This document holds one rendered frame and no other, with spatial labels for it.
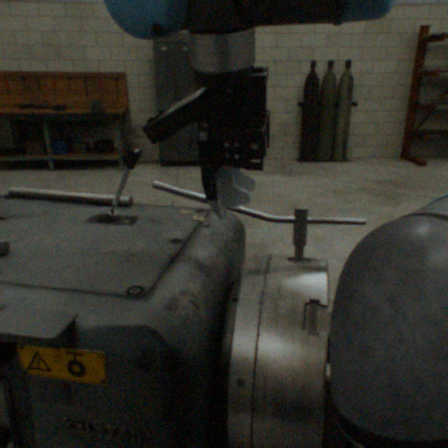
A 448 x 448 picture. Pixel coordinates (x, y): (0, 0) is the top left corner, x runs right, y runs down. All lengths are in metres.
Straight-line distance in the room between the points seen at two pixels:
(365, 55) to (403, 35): 0.65
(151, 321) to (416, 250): 0.30
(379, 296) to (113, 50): 7.06
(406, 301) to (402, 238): 0.05
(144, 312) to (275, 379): 0.19
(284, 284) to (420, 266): 0.33
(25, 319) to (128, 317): 0.11
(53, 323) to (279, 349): 0.28
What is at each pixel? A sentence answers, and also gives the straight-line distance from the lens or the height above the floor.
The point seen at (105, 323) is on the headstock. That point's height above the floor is 1.25.
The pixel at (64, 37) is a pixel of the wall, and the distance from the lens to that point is 7.43.
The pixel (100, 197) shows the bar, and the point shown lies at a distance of 0.90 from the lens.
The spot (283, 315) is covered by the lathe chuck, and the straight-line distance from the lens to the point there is 0.59.
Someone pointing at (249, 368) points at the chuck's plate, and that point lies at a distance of 0.59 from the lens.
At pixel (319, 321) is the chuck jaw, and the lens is 0.60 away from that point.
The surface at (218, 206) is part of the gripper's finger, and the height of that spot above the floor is 1.35.
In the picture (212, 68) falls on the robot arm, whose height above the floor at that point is 1.52.
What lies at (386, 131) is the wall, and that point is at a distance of 7.94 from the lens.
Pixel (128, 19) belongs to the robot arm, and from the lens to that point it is 0.37.
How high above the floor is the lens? 1.53
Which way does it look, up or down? 19 degrees down
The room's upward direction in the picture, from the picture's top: straight up
